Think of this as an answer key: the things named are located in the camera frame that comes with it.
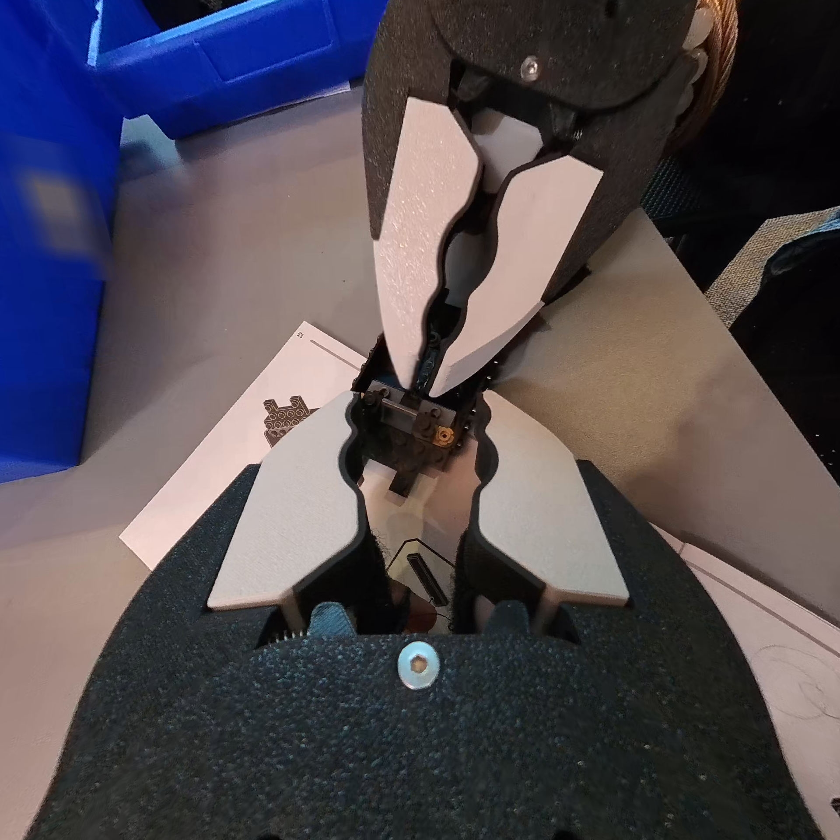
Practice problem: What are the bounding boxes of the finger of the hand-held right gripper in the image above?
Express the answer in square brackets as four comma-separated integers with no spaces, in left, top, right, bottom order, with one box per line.
[369,96,487,388]
[427,153,605,398]

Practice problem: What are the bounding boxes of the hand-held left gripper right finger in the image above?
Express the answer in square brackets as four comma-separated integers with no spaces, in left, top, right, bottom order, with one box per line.
[468,391,631,608]

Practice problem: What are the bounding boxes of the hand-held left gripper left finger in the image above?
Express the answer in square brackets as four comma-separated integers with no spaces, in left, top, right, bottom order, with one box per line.
[205,390,368,611]

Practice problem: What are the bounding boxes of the black lego car chassis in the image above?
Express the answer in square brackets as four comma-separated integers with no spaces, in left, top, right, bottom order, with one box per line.
[351,285,496,496]

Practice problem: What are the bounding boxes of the dark lego bar piece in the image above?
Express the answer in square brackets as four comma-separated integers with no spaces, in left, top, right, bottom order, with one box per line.
[413,330,439,389]

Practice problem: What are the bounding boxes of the white lego instruction sheet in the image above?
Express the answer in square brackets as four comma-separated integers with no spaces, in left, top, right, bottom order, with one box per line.
[119,320,473,634]

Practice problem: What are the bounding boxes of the person's left hand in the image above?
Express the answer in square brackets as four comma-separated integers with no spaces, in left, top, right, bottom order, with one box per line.
[394,584,454,634]

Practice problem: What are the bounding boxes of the small blue storage bin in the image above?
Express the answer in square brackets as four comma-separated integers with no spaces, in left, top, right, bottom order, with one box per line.
[88,0,395,140]

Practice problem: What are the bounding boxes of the white open instruction booklet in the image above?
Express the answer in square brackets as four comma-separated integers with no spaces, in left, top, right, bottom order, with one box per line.
[650,518,840,840]

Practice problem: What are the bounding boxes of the large blue storage bin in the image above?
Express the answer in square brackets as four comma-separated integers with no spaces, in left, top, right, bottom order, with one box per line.
[0,0,126,485]

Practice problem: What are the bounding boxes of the white bead bracelet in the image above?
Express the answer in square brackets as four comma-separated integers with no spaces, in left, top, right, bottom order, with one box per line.
[676,7,715,126]

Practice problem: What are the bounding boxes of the brown coiled bracelet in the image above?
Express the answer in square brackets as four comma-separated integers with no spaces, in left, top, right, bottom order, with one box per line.
[676,0,739,155]

